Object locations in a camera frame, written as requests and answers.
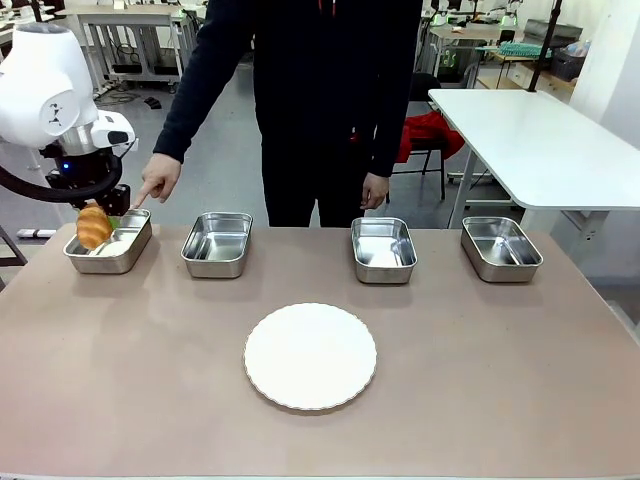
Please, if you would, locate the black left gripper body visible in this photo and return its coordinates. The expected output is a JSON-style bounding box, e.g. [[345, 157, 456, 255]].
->
[[45, 152, 124, 207]]

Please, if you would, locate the golden brown bread roll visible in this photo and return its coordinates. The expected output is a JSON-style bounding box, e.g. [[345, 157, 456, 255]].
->
[[76, 201, 115, 251]]

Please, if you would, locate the person's right forearm black sleeve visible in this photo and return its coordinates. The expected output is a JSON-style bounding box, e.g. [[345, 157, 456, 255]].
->
[[152, 49, 226, 164]]

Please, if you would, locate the person's left forearm black sleeve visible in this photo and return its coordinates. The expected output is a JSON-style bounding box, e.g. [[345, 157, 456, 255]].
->
[[367, 89, 414, 179]]

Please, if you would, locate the steel rectangular container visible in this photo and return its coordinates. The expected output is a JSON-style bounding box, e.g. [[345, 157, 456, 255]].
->
[[460, 215, 544, 284], [180, 211, 254, 279], [350, 216, 419, 286], [63, 207, 153, 275]]

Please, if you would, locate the person's right hand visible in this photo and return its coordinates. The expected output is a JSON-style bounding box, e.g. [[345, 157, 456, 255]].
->
[[131, 152, 182, 210]]

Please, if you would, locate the person's left hand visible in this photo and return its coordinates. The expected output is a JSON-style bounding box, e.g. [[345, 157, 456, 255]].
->
[[359, 172, 392, 210]]

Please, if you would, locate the white workbench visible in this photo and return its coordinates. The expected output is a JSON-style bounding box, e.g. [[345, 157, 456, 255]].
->
[[69, 3, 201, 94]]

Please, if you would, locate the person's torso in black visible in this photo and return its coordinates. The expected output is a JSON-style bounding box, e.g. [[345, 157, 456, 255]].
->
[[249, 0, 425, 229]]

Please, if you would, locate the white scalloped round plate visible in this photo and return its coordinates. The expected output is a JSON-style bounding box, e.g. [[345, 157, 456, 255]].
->
[[243, 302, 378, 412]]

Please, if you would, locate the red cloth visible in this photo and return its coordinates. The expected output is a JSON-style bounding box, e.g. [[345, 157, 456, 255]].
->
[[395, 110, 466, 165]]

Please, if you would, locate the black chair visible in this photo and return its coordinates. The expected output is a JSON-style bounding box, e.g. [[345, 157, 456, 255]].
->
[[389, 72, 451, 201]]

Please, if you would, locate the white folding table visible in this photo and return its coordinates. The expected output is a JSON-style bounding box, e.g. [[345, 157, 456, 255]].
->
[[428, 88, 640, 216]]

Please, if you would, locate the black stand pole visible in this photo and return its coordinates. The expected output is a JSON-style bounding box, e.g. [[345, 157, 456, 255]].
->
[[528, 0, 562, 94]]

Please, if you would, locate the grey storage basket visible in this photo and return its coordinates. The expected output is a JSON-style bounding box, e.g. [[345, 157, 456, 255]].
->
[[550, 47, 587, 81]]

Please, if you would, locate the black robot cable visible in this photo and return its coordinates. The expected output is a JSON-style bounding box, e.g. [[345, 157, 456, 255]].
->
[[0, 164, 69, 204]]

